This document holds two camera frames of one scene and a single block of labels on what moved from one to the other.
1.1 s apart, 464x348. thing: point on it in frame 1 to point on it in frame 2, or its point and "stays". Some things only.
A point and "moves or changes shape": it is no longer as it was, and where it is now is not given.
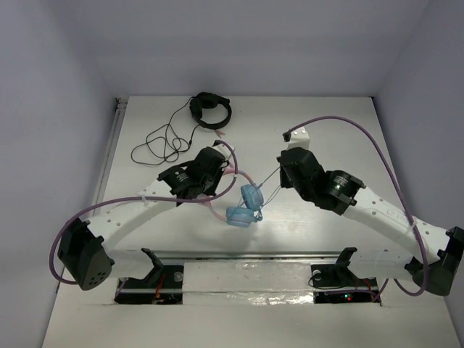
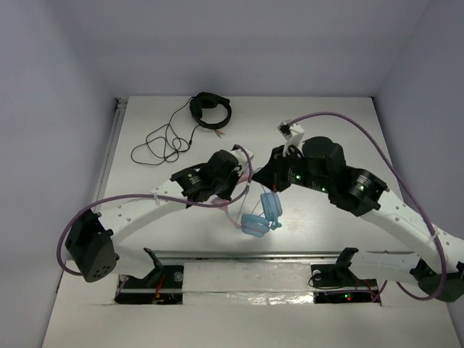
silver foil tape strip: x=248 y=283 stays
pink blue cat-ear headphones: x=251 y=201 moves or changes shape
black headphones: x=204 y=99 stays
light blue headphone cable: x=275 y=171 to x=274 y=225
